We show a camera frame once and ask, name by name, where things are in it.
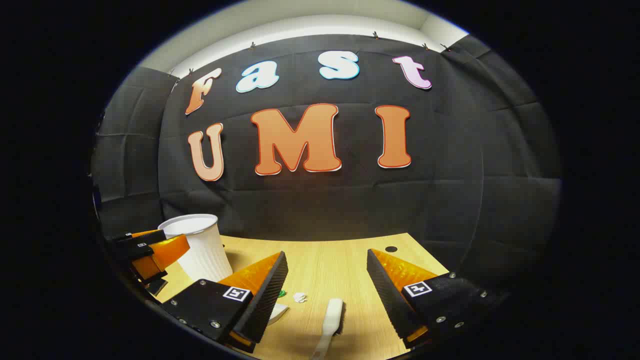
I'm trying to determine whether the grey plastic dustpan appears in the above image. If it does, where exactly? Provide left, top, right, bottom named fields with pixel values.
left=267, top=302, right=290, bottom=327

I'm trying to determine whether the small white broom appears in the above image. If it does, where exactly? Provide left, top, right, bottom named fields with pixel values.
left=310, top=298, right=346, bottom=360

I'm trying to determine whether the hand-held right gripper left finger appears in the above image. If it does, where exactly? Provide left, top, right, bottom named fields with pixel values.
left=162, top=251, right=289, bottom=354

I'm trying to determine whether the white ribbed garbage bin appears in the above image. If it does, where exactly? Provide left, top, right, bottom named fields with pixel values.
left=158, top=214, right=234, bottom=283

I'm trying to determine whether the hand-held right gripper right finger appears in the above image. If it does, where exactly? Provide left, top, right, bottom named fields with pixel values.
left=366, top=248, right=506, bottom=350

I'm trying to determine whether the wooden desktop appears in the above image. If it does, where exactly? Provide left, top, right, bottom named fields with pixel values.
left=150, top=232, right=451, bottom=360

